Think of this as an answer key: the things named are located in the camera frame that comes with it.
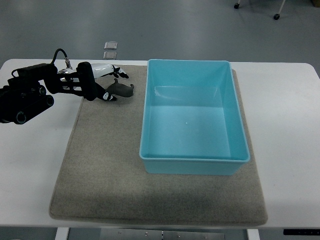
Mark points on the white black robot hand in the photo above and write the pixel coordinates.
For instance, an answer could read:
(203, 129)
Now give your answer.
(87, 75)

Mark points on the brown hippo toy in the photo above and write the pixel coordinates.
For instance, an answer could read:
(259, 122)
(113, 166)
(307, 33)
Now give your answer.
(121, 89)

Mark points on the grey felt mat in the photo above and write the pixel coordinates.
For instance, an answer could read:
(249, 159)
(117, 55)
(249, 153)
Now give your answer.
(103, 179)

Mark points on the black caster wheel right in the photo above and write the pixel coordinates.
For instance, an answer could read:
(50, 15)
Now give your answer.
(276, 16)

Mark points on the lower metal floor plate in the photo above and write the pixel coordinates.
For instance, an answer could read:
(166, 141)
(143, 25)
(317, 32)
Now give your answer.
(109, 55)

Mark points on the upper metal floor plate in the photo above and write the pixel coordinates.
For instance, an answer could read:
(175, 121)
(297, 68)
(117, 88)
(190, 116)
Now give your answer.
(110, 45)

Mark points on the metal table frame bar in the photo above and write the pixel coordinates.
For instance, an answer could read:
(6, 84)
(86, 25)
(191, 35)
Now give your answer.
(148, 234)

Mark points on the metal floor plate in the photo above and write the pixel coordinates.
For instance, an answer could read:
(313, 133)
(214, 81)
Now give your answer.
(109, 55)
(110, 45)

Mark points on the blue plastic box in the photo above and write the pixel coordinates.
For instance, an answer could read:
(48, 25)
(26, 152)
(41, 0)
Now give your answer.
(192, 122)

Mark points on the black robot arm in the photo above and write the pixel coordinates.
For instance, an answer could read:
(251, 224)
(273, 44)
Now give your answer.
(30, 92)

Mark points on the black table control panel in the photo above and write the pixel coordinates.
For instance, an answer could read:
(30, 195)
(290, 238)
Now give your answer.
(301, 232)

